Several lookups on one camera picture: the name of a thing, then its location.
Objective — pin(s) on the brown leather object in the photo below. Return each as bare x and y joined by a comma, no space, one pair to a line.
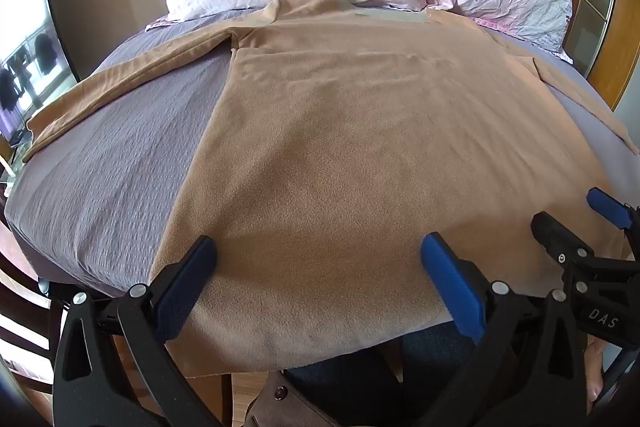
290,404

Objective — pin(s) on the black television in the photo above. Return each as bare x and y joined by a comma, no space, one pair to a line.
30,47

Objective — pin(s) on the glass side table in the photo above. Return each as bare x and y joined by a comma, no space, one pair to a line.
12,164

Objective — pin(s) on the grey-purple textured bed sheet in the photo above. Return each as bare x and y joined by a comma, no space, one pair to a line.
125,157

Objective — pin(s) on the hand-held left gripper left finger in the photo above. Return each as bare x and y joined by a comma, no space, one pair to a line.
189,277

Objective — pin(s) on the dark wooden chair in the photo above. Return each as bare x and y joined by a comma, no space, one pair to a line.
25,327

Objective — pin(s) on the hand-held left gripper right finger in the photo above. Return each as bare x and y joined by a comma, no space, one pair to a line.
452,289

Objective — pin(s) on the person's right hand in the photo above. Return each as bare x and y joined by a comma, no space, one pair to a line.
595,367

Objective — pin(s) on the person's legs in jeans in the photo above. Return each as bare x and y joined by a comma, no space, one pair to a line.
430,357

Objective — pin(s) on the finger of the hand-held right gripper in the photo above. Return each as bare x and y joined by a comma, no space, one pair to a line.
557,239
607,207

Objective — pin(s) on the tan long-sleeved shirt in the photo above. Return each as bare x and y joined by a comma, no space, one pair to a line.
350,147

